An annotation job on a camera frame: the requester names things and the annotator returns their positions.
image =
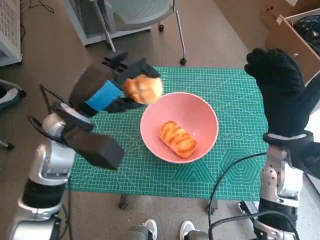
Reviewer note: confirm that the cardboard box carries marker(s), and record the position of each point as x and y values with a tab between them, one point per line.
280	37

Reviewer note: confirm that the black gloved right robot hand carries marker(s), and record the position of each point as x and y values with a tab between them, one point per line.
282	100

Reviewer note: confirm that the metal bracket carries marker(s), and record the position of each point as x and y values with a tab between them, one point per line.
247	207

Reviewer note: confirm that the white rounded object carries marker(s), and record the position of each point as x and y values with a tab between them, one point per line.
315	123

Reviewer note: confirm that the white perforated cabinet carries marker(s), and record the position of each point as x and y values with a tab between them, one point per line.
8	25

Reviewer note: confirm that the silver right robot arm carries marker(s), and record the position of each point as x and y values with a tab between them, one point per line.
270	180

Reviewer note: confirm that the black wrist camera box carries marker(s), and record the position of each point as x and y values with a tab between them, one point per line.
100	150
307	160

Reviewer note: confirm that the white and grey foot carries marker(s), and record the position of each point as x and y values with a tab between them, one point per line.
150	228
187	228

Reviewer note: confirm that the person's foot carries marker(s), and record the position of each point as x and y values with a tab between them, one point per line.
7	95

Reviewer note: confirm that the rectangular striped bread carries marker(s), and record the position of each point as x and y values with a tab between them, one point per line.
177	138

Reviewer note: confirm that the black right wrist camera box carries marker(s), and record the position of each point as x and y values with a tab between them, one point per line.
307	160

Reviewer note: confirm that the black table foot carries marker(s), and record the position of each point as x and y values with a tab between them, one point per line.
212	207
123	203

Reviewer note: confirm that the grey mesh office chair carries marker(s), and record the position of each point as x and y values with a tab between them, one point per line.
140	12

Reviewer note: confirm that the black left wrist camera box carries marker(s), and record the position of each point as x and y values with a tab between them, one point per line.
100	150

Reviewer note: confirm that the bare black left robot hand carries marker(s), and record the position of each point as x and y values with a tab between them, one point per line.
100	97

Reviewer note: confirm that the black chair caster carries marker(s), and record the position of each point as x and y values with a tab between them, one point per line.
8	145

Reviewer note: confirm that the pink bowl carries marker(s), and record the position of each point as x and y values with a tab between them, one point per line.
200	120

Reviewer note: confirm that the round bread bun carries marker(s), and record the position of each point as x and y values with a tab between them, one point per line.
143	88

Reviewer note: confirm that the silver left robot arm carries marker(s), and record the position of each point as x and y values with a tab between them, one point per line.
50	160

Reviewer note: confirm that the green cutting mat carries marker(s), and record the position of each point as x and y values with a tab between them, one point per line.
150	180

